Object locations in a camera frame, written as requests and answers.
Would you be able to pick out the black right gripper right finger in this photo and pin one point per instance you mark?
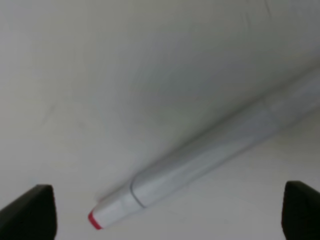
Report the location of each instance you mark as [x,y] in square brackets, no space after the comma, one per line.
[300,218]

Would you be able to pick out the white marker pink caps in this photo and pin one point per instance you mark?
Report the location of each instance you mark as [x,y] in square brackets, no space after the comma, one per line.
[225,140]

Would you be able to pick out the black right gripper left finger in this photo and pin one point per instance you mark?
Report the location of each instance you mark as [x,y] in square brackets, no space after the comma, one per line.
[32,216]

